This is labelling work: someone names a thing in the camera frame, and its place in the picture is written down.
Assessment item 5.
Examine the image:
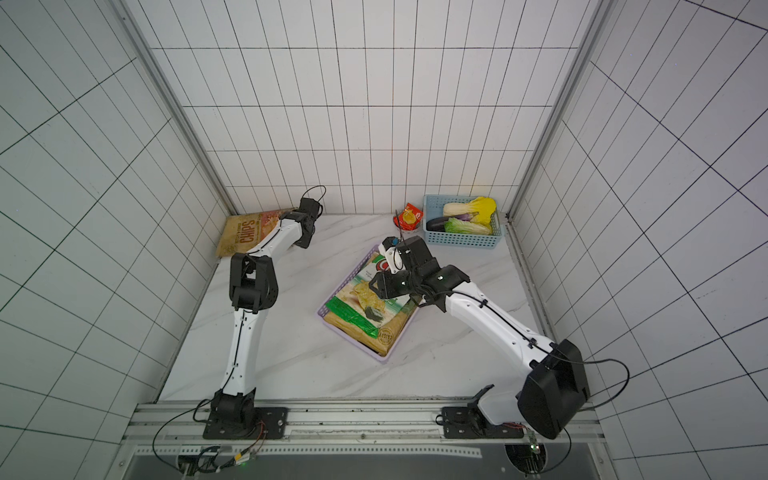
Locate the green white chips bag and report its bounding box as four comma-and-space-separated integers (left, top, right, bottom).
325, 253, 416, 339

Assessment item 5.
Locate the green kettle chips bag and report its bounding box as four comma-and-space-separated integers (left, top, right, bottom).
323, 263, 419, 357

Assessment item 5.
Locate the red kettle chips bag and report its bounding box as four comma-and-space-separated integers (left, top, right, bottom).
216, 210, 288, 258

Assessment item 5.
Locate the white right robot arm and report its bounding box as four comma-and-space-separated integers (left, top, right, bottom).
369, 237, 590, 439

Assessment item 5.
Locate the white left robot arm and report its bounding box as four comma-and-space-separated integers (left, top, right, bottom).
203, 197, 323, 440

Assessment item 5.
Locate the purple plastic basket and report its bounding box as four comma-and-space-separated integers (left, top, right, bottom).
316, 242, 421, 365

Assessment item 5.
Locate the blue plastic basket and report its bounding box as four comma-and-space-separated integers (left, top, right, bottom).
422, 194, 503, 249

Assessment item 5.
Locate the purple toy eggplant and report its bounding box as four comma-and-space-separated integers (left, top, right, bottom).
426, 213, 473, 232

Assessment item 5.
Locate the green toy lettuce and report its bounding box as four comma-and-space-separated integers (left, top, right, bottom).
444, 217, 493, 236

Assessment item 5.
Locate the red snack cup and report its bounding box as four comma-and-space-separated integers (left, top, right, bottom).
393, 203, 424, 231

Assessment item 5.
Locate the yellow toy cabbage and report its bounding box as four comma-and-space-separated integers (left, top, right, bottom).
443, 197, 497, 226

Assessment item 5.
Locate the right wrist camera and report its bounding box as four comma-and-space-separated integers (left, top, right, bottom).
378, 236, 404, 274

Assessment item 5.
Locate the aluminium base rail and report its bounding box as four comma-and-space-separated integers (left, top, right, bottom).
122, 398, 601, 460

